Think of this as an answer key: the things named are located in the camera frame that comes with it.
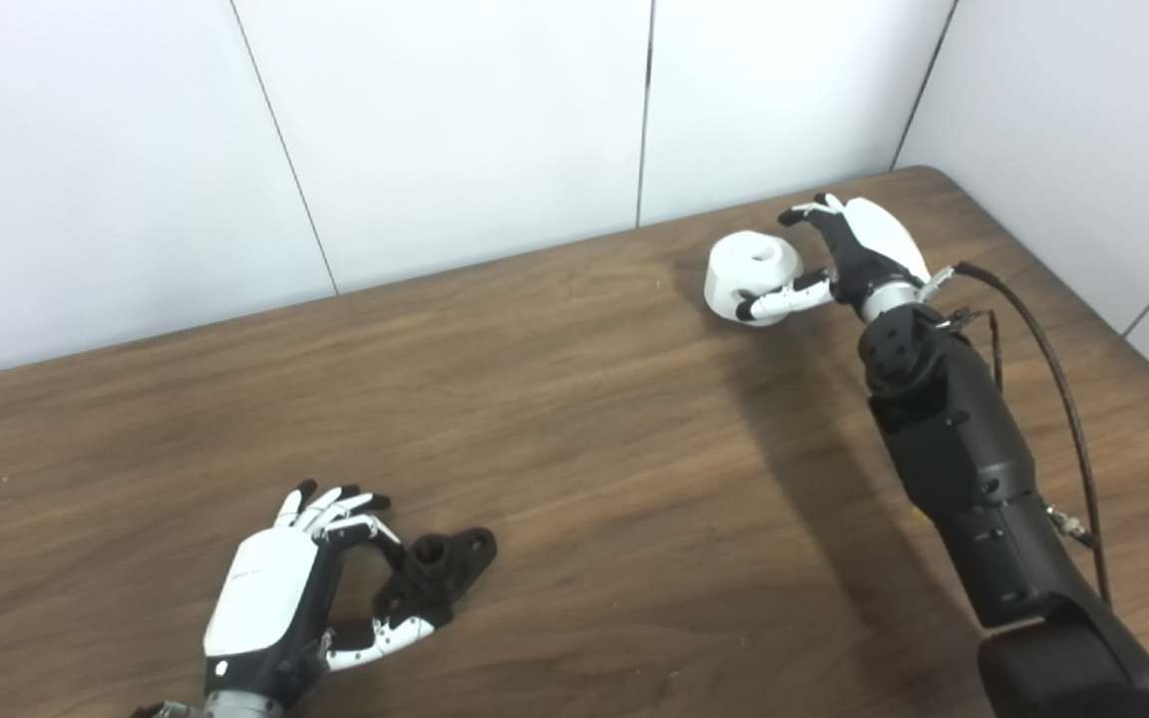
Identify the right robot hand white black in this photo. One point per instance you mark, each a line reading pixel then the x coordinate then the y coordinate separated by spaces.
pixel 869 249

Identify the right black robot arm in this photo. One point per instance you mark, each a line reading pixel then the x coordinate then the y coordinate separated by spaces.
pixel 973 459

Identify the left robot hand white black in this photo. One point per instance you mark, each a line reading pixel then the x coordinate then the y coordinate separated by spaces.
pixel 265 598

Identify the black plastic holder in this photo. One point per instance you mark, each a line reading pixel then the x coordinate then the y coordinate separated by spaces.
pixel 435 573

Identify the round white plastic piece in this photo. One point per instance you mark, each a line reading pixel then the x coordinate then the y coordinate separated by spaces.
pixel 749 264

